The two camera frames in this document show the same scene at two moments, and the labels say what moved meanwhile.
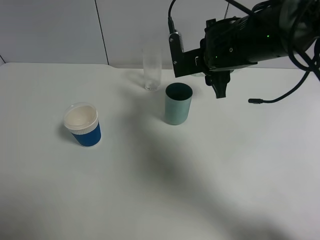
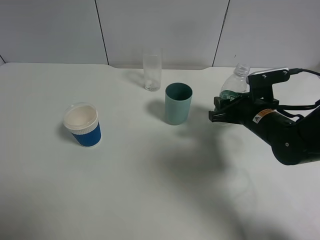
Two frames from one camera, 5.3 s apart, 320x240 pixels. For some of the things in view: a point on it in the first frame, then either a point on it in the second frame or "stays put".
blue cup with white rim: [81, 119] stays put
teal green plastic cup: [178, 99] stays put
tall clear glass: [152, 67] stays put
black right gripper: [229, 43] -> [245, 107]
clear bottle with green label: [201, 74] -> [236, 85]
